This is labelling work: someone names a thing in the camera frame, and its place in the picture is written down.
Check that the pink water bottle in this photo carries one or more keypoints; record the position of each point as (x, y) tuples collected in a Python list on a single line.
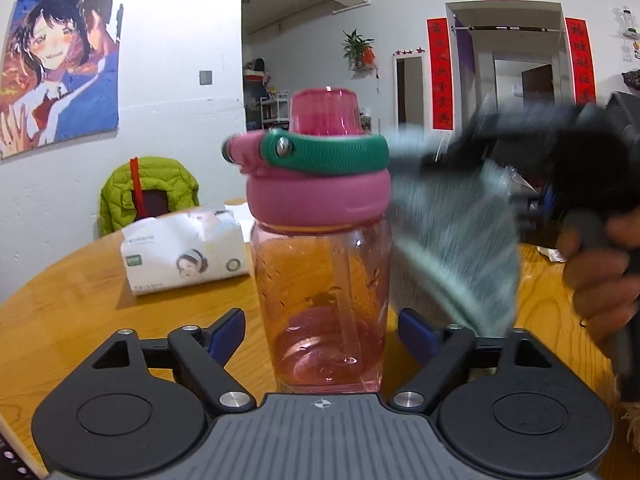
[(320, 195)]

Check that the clear plastic food bag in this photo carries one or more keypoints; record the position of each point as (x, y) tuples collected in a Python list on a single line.
[(517, 180)]

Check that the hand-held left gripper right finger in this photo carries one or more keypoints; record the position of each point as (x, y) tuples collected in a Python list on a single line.
[(415, 332)]

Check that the tan fuzzy cloth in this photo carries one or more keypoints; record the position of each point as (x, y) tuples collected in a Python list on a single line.
[(631, 420)]

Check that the crumpled white tissue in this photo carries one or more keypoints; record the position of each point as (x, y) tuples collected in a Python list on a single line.
[(550, 254)]

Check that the white tissue pack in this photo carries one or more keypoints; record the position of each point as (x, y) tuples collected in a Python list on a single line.
[(165, 255)]

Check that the anime wall poster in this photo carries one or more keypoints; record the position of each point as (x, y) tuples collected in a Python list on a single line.
[(60, 60)]

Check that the white framed mirror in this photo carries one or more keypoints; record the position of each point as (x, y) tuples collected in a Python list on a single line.
[(410, 90)]

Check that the person's right hand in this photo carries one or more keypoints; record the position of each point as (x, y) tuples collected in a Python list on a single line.
[(600, 285)]

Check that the white shelf trolley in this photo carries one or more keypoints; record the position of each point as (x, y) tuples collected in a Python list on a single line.
[(275, 110)]

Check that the grey light switch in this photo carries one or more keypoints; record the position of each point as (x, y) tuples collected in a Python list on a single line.
[(205, 77)]

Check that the wall shelf with ornaments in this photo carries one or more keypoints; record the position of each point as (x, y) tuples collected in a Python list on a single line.
[(630, 35)]

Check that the red vertical couplet banner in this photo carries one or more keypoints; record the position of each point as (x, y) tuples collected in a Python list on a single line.
[(440, 75), (580, 60)]

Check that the green potted plant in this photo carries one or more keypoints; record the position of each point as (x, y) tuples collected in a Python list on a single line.
[(356, 45)]

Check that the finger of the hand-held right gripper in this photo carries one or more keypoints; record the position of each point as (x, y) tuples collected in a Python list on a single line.
[(460, 152), (530, 210)]

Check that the green puffer jacket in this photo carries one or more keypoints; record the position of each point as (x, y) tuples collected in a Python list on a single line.
[(115, 195)]

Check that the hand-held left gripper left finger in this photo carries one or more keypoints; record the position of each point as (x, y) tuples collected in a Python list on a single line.
[(227, 335)]

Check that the teal striped towel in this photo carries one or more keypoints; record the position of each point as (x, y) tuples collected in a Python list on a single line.
[(450, 240)]

